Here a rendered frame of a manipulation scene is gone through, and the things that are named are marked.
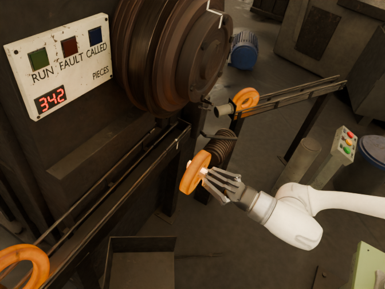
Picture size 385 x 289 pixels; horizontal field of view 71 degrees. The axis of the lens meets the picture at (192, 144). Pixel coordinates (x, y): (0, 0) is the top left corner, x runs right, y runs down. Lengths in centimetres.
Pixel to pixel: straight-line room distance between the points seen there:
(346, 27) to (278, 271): 258
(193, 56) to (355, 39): 282
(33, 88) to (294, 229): 75
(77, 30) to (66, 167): 38
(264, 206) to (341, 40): 284
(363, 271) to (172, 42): 128
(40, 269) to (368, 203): 94
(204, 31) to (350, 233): 172
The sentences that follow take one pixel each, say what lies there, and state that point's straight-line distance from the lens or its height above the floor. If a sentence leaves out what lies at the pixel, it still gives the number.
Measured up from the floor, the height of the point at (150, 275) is 60.
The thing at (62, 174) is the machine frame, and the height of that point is 87.
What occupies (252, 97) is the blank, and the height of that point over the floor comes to 74.
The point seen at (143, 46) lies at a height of 120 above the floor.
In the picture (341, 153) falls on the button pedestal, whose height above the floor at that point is 60.
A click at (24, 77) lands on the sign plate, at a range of 67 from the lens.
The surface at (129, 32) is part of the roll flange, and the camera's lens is 74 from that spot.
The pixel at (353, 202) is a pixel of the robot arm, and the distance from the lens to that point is 95.
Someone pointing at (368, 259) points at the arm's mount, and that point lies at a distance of 158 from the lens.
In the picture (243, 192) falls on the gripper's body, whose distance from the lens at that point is 84.
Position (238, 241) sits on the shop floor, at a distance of 175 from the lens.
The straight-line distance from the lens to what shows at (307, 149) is 166.
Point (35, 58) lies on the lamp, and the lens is 66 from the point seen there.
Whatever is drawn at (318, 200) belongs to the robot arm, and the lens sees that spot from 98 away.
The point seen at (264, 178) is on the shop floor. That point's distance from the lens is 210.
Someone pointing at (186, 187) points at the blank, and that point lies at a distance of 84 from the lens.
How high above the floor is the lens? 152
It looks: 45 degrees down
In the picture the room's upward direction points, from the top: 11 degrees clockwise
